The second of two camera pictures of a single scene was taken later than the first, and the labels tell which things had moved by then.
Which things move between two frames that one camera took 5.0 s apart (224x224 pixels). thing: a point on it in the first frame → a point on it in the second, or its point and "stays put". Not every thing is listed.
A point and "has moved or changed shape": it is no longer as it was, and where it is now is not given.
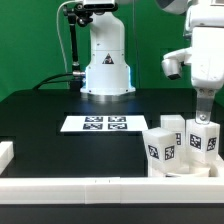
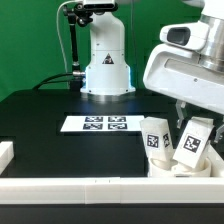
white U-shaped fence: [181, 189] stays put
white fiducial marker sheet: [105, 123] stays put
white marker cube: [202, 142] has moved or changed shape
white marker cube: [161, 149] has moved or changed shape
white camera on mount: [99, 5] stays put
